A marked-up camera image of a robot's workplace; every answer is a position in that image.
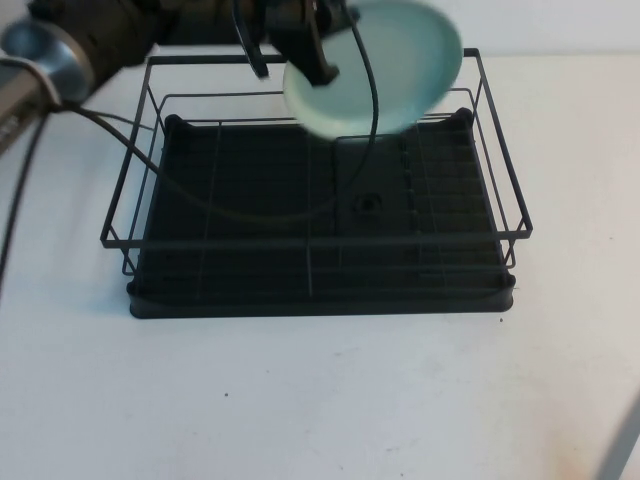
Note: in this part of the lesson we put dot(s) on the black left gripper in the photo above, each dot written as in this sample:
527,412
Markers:
285,17

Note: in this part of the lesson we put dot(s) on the light teal round plate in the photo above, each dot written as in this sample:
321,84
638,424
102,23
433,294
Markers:
400,75

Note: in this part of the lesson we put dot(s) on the gray and black left robot arm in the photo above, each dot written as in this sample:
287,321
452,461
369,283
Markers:
125,35

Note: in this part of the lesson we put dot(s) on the black plastic drain tray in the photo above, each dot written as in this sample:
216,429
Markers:
250,175

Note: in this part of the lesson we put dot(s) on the gray blurred metal pole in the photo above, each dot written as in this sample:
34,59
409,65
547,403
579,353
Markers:
620,445

